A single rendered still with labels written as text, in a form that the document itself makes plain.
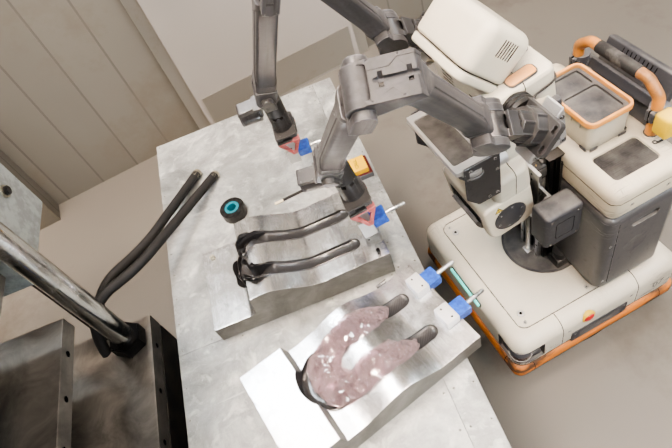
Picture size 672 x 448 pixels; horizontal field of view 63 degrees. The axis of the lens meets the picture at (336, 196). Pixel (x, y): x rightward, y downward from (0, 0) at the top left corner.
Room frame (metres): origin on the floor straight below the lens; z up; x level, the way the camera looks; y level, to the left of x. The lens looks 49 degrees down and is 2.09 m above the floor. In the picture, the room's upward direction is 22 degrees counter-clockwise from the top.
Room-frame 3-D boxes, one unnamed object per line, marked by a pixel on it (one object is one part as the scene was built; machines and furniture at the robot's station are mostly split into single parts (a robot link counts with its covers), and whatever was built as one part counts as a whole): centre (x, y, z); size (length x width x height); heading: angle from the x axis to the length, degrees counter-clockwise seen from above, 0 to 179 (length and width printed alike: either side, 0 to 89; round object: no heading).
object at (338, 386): (0.57, 0.09, 0.90); 0.26 x 0.18 x 0.08; 107
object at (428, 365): (0.56, 0.09, 0.85); 0.50 x 0.26 x 0.11; 107
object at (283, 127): (1.25, 0.07, 1.05); 0.10 x 0.07 x 0.07; 176
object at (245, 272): (0.91, 0.16, 0.92); 0.35 x 0.16 x 0.09; 90
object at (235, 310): (0.92, 0.18, 0.87); 0.50 x 0.26 x 0.14; 90
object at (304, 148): (1.25, 0.02, 0.92); 0.13 x 0.05 x 0.05; 86
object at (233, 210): (1.21, 0.32, 0.82); 0.08 x 0.08 x 0.04
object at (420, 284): (0.70, -0.15, 0.85); 0.13 x 0.05 x 0.05; 107
